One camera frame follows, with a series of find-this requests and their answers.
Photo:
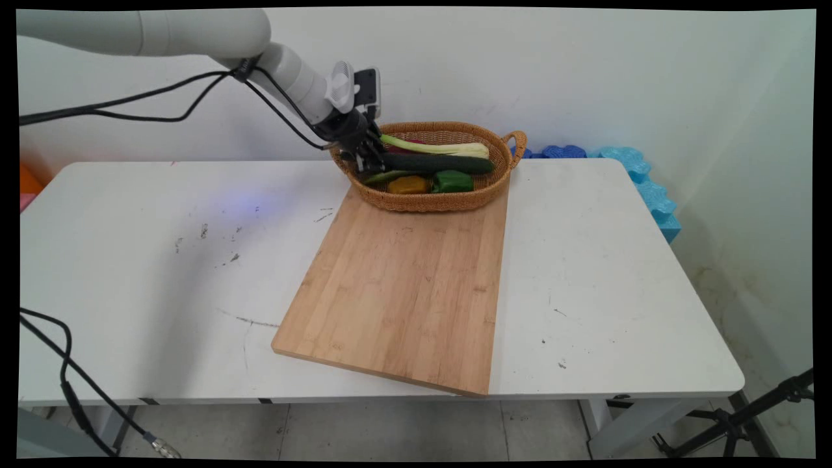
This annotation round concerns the dark blue foam piece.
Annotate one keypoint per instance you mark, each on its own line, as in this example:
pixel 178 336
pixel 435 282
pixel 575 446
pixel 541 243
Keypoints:
pixel 562 152

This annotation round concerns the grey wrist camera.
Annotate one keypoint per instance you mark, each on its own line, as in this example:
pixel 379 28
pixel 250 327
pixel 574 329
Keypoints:
pixel 367 88

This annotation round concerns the red purple vegetable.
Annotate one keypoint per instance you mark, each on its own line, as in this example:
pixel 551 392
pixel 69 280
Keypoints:
pixel 398 148

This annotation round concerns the black tripod stand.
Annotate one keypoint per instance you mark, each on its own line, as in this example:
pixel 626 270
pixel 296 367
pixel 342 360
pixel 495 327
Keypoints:
pixel 734 426

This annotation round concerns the white table leg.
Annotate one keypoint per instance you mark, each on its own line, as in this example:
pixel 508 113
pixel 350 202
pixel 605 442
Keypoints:
pixel 624 426
pixel 110 426

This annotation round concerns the orange pink box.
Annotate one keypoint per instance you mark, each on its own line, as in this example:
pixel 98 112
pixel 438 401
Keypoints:
pixel 29 185

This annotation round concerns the light blue foam piece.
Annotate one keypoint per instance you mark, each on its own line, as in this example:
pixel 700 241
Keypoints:
pixel 653 195

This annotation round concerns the orange yellow pepper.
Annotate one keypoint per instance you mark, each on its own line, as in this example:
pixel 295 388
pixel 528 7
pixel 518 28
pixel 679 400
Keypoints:
pixel 409 185

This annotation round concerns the woven wicker basket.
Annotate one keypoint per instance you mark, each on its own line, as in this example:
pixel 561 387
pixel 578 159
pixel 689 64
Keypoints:
pixel 429 200

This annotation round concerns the wooden cutting board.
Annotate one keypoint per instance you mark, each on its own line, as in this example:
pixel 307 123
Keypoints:
pixel 403 292

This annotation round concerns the green bell pepper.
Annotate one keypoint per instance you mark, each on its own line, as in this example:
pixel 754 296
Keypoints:
pixel 454 182

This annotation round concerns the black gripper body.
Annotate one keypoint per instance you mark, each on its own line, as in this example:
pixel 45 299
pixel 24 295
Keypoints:
pixel 348 130

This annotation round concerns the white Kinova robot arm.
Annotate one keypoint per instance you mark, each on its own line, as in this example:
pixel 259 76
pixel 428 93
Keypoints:
pixel 195 31

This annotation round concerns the white vented wrist module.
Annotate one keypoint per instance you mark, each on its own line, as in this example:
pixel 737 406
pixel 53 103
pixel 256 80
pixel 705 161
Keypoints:
pixel 340 88

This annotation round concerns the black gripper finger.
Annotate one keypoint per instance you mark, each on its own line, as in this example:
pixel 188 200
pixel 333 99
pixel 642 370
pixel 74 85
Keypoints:
pixel 359 162
pixel 378 148

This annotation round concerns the dark green cucumber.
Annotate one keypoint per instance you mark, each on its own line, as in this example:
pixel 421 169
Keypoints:
pixel 442 163

